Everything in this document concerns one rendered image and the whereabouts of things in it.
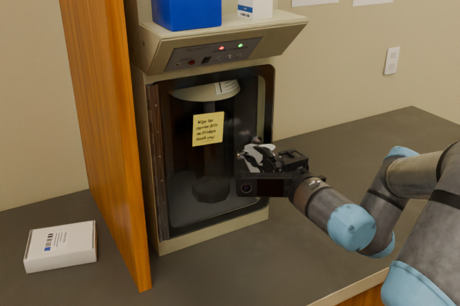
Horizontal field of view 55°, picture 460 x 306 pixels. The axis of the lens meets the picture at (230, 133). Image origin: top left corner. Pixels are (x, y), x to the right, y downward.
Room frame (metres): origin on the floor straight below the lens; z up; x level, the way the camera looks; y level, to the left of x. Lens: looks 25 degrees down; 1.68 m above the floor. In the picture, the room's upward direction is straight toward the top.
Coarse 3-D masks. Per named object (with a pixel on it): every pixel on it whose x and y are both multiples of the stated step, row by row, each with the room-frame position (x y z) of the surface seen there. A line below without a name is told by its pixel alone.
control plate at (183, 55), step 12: (180, 48) 0.79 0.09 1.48; (192, 48) 0.81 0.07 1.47; (204, 48) 0.83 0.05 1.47; (216, 48) 0.84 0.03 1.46; (228, 48) 0.86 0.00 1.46; (240, 48) 0.88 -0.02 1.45; (252, 48) 0.90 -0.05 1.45; (168, 60) 0.81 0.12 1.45; (180, 60) 0.83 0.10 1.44; (216, 60) 0.88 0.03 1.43; (228, 60) 0.90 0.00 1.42
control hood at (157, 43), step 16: (224, 16) 0.91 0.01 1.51; (272, 16) 0.91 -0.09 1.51; (288, 16) 0.91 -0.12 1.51; (304, 16) 0.91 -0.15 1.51; (144, 32) 0.82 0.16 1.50; (160, 32) 0.77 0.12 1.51; (176, 32) 0.77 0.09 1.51; (192, 32) 0.78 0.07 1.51; (208, 32) 0.80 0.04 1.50; (224, 32) 0.81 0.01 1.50; (240, 32) 0.83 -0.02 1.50; (256, 32) 0.85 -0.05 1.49; (272, 32) 0.88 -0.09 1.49; (288, 32) 0.91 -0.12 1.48; (144, 48) 0.83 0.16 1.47; (160, 48) 0.77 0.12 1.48; (256, 48) 0.91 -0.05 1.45; (272, 48) 0.94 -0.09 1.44; (144, 64) 0.84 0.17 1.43; (160, 64) 0.81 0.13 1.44
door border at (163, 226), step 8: (152, 88) 0.85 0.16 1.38; (152, 96) 0.85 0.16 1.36; (152, 104) 0.85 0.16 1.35; (152, 112) 0.85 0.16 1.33; (152, 120) 0.85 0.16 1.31; (160, 120) 0.85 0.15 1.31; (152, 128) 0.84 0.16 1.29; (160, 128) 0.85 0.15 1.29; (160, 136) 0.85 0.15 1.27; (152, 144) 0.84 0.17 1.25; (160, 144) 0.85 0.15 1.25; (152, 152) 0.84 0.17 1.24; (160, 152) 0.85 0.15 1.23; (160, 160) 0.85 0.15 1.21; (160, 168) 0.85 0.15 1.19; (160, 176) 0.85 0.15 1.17; (160, 184) 0.85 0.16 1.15; (160, 192) 0.85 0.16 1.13; (160, 200) 0.85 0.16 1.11; (160, 208) 0.85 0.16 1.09; (160, 216) 0.85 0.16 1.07; (160, 224) 0.84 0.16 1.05; (160, 232) 0.84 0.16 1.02; (168, 232) 0.85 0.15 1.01
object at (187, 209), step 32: (160, 96) 0.86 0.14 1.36; (192, 96) 0.89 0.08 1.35; (224, 96) 0.93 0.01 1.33; (256, 96) 0.97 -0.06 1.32; (192, 128) 0.89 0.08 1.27; (224, 128) 0.93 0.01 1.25; (256, 128) 0.97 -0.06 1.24; (192, 160) 0.89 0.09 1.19; (224, 160) 0.93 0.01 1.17; (192, 192) 0.89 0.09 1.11; (224, 192) 0.93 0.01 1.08; (192, 224) 0.88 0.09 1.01
